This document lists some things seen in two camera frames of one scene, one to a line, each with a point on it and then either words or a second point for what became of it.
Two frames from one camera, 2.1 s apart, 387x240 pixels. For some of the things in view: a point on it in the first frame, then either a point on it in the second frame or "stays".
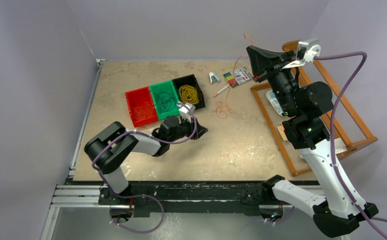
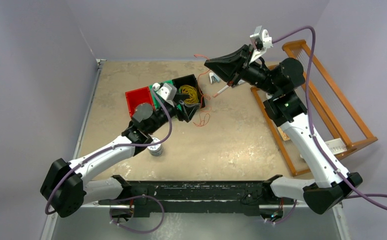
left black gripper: x=200 y=130 -> x=186 y=112
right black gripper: x=261 y=60 -> x=227 y=67
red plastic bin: x=141 y=106 stays
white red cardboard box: x=339 y=146 stays
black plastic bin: x=189 y=80 stays
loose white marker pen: x=215 y=95 stays
